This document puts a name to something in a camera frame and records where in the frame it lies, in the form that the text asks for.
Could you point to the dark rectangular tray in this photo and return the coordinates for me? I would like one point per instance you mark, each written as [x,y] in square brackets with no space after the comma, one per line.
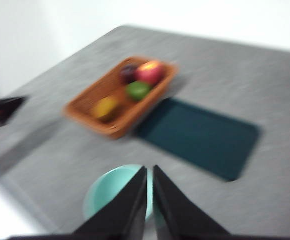
[197,137]

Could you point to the red apple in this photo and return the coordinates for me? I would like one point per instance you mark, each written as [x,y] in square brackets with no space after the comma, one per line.
[150,72]

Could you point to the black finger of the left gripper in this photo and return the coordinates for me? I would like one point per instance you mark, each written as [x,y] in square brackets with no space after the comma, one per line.
[0,112]

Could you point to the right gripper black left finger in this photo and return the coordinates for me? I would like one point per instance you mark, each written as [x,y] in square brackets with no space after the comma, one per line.
[120,215]

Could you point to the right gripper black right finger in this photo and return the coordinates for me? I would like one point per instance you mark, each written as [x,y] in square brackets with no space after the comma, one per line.
[182,215]

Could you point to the green lime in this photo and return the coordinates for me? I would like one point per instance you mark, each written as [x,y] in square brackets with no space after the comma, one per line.
[138,90]

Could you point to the teal ceramic bowl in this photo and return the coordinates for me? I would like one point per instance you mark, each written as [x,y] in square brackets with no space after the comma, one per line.
[102,190]

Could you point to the brown wicker basket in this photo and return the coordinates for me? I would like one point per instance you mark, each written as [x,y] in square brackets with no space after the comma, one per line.
[85,110]

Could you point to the dark purple plum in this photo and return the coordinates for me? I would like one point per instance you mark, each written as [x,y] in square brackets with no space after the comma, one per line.
[128,74]

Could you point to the yellow-brown kiwi fruit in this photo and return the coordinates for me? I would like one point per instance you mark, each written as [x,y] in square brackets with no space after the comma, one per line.
[106,108]

